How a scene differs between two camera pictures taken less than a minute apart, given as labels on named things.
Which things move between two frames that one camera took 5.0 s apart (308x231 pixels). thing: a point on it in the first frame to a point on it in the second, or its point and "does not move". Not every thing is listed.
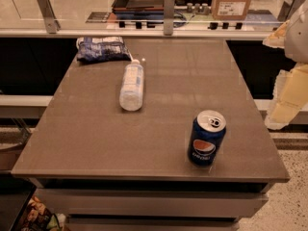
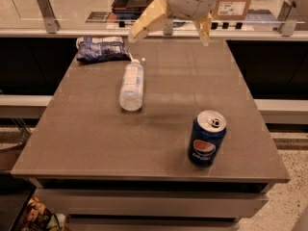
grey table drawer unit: [155, 204] does not move
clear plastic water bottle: [131, 90] does not move
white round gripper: [297, 36] to [191, 1]
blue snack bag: [92, 49] does not move
